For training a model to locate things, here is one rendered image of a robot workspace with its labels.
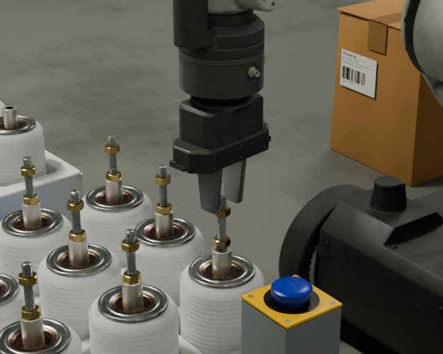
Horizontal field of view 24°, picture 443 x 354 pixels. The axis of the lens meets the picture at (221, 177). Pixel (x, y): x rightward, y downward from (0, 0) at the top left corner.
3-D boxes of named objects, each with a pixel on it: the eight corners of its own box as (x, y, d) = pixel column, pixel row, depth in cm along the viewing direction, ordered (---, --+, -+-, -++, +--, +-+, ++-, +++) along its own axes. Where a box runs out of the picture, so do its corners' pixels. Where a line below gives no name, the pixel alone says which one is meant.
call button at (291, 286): (293, 289, 101) (294, 270, 100) (320, 305, 98) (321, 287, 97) (261, 301, 99) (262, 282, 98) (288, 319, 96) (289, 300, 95)
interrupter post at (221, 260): (235, 272, 117) (235, 246, 115) (226, 281, 115) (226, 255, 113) (216, 267, 118) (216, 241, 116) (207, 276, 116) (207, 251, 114)
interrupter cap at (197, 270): (266, 267, 118) (266, 261, 117) (236, 297, 112) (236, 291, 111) (207, 252, 121) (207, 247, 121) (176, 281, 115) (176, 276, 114)
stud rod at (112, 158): (116, 191, 132) (114, 137, 129) (109, 190, 132) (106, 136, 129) (119, 188, 133) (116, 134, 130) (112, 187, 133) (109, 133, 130)
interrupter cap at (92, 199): (132, 217, 129) (132, 212, 129) (76, 210, 131) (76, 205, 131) (151, 192, 136) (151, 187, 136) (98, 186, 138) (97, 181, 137)
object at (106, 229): (142, 341, 136) (137, 219, 128) (74, 331, 138) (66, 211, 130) (164, 304, 144) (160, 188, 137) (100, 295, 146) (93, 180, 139)
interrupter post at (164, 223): (178, 234, 125) (178, 210, 124) (164, 241, 123) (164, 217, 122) (164, 228, 126) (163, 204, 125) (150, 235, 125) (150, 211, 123)
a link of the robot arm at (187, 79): (231, 127, 117) (231, 26, 112) (295, 150, 111) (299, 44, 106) (149, 159, 109) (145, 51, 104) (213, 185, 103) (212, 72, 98)
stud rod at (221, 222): (216, 256, 115) (215, 195, 112) (223, 254, 116) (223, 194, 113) (219, 260, 115) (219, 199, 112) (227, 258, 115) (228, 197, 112)
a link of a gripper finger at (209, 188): (202, 205, 113) (201, 153, 110) (222, 214, 111) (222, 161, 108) (191, 210, 112) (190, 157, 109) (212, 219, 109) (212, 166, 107)
